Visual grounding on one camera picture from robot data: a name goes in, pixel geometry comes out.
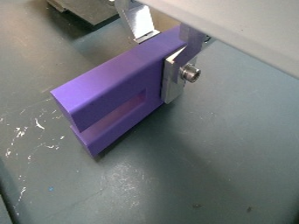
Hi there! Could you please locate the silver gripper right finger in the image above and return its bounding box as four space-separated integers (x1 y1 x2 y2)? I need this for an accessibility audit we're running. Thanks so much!
161 24 215 103

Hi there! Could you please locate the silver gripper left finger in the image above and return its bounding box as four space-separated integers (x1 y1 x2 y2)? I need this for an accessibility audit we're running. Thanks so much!
115 0 160 44

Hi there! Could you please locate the purple double-square block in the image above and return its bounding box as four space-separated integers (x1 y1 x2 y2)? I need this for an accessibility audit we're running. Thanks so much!
51 27 183 157

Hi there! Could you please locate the black curved holder stand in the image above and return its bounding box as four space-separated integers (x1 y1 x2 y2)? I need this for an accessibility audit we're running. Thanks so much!
47 0 119 26

